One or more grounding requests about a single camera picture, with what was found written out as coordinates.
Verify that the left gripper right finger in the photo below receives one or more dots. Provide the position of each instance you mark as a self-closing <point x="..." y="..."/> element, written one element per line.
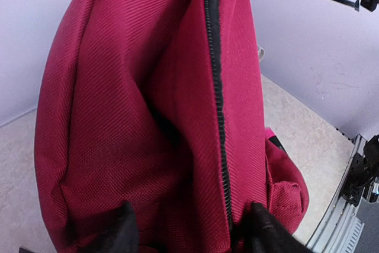
<point x="262" y="232"/>

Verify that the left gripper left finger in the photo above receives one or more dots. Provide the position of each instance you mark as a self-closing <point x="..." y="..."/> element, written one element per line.
<point x="122" y="236"/>

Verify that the pink black highlighter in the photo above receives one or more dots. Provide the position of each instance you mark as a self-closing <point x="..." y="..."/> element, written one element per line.
<point x="272" y="137"/>

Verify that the red backpack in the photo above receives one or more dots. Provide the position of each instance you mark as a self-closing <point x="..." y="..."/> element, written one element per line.
<point x="158" y="103"/>

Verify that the white printed mug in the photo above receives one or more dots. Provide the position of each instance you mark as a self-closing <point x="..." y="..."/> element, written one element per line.
<point x="261" y="53"/>

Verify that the front aluminium rail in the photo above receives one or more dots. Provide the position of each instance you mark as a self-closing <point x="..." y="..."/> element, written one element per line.
<point x="346" y="228"/>

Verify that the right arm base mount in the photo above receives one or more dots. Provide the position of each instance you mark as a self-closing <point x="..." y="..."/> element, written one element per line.
<point x="362" y="171"/>

